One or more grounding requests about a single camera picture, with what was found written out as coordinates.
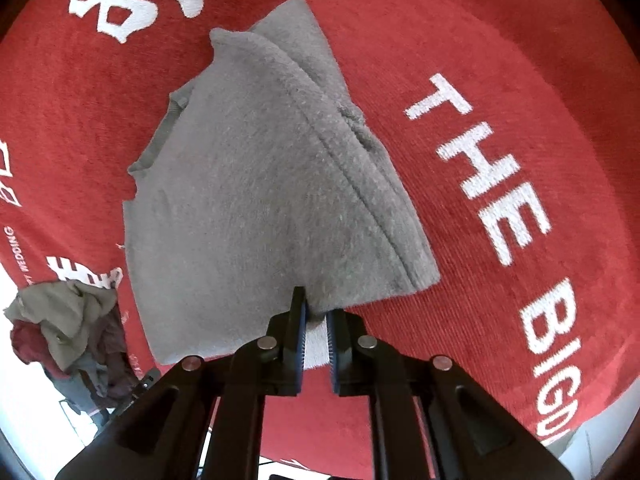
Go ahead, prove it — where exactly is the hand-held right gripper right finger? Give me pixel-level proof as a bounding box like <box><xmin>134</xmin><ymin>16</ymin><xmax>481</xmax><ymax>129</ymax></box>
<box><xmin>326</xmin><ymin>309</ymin><xmax>575</xmax><ymax>480</ymax></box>

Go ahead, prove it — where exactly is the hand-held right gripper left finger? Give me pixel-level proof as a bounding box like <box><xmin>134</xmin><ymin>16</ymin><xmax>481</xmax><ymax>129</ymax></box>
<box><xmin>55</xmin><ymin>286</ymin><xmax>307</xmax><ymax>480</ymax></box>

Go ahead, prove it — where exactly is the grey knit sweater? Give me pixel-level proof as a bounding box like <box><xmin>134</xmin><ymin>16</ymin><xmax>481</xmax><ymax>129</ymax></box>
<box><xmin>122</xmin><ymin>0</ymin><xmax>442</xmax><ymax>371</ymax></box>

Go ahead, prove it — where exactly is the olive green cloth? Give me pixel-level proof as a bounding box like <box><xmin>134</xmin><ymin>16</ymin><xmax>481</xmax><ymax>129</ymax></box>
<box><xmin>5</xmin><ymin>280</ymin><xmax>119</xmax><ymax>368</ymax></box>

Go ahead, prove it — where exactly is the dark brown cloth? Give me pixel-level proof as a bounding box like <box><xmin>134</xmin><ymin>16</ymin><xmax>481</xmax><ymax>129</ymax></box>
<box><xmin>87</xmin><ymin>305</ymin><xmax>137</xmax><ymax>402</ymax></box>

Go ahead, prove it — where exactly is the maroon cloth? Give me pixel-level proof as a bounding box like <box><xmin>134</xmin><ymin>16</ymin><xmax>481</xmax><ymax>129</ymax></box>
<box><xmin>11</xmin><ymin>320</ymin><xmax>66</xmax><ymax>377</ymax></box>

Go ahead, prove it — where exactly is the red printed blanket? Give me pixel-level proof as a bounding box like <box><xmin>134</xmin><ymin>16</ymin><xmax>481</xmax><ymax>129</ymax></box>
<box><xmin>0</xmin><ymin>0</ymin><xmax>637</xmax><ymax>480</ymax></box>

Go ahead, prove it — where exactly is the grey blue cloth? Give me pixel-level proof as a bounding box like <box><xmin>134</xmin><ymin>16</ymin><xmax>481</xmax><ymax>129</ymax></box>
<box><xmin>44</xmin><ymin>359</ymin><xmax>112</xmax><ymax>415</ymax></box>

